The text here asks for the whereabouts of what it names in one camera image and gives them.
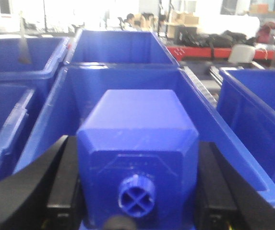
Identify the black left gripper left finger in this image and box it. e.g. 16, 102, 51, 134
0, 136, 84, 230

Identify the blue square bottle part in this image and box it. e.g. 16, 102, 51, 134
77, 90, 199, 230

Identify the blue bin centre left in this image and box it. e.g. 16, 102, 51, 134
12, 62, 275, 230

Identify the blue bin centre right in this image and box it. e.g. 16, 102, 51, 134
216, 68, 275, 183

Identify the white plastic container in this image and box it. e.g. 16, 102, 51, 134
228, 44, 256, 63

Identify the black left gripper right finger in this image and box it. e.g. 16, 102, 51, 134
194, 142, 275, 230

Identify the blue bin rear centre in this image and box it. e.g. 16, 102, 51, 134
64, 30, 179, 68

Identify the blue bin far left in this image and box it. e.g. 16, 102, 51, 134
0, 37, 71, 159

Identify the blue bin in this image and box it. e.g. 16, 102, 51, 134
0, 37, 71, 159
216, 68, 275, 183
64, 30, 179, 68
12, 62, 275, 230

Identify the roller conveyor track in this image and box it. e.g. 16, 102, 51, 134
183, 66, 217, 108

